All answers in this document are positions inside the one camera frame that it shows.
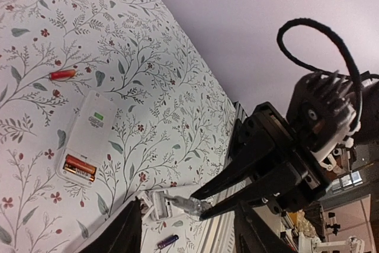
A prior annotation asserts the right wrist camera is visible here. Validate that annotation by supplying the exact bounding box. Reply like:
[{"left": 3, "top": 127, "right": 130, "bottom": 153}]
[{"left": 286, "top": 71, "right": 357, "bottom": 166}]

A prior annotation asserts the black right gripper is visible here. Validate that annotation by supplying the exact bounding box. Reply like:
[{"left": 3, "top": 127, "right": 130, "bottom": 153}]
[{"left": 191, "top": 102, "right": 330, "bottom": 220}]

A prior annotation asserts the orange copper battery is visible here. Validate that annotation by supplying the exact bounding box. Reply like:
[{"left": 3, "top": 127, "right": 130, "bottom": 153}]
[{"left": 66, "top": 155, "right": 97, "bottom": 175}]

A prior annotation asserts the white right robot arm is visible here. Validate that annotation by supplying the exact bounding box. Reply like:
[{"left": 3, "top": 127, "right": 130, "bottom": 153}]
[{"left": 192, "top": 18, "right": 378, "bottom": 220}]

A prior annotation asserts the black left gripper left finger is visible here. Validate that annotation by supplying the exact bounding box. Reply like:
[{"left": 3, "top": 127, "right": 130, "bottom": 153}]
[{"left": 77, "top": 197, "right": 142, "bottom": 252}]

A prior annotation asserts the white remote with green logo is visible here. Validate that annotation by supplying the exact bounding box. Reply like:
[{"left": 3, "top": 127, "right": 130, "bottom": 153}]
[{"left": 56, "top": 90, "right": 117, "bottom": 188}]

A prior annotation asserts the clear handle screwdriver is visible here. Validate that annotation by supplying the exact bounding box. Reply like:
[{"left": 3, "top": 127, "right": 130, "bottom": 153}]
[{"left": 163, "top": 194, "right": 211, "bottom": 216}]

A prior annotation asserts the white remote with display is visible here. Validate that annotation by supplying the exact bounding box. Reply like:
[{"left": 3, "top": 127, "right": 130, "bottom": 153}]
[{"left": 137, "top": 189, "right": 184, "bottom": 222}]

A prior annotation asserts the purple battery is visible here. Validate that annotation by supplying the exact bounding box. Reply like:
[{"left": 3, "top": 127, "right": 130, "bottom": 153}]
[{"left": 157, "top": 235, "right": 179, "bottom": 249}]

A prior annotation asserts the floral tablecloth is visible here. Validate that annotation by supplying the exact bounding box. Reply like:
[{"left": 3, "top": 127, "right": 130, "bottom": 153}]
[{"left": 1, "top": 0, "right": 235, "bottom": 252}]

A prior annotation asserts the red orange battery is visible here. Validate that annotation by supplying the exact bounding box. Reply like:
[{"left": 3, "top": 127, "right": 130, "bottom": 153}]
[{"left": 49, "top": 69, "right": 76, "bottom": 81}]

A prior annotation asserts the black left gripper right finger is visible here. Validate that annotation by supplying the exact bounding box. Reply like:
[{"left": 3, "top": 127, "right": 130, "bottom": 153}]
[{"left": 234, "top": 201, "right": 290, "bottom": 253}]

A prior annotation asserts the black gold battery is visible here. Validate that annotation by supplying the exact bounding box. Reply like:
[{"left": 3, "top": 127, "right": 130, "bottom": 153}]
[{"left": 63, "top": 164, "right": 95, "bottom": 182}]

